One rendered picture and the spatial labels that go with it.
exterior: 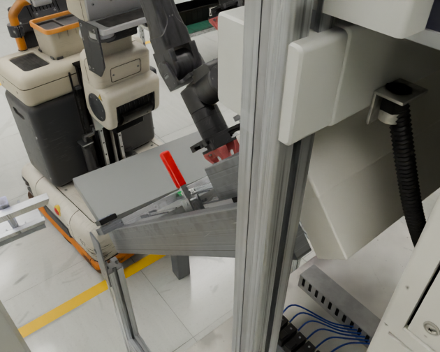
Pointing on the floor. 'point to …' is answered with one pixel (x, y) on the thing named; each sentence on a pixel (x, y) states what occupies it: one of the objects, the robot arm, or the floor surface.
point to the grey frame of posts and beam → (287, 136)
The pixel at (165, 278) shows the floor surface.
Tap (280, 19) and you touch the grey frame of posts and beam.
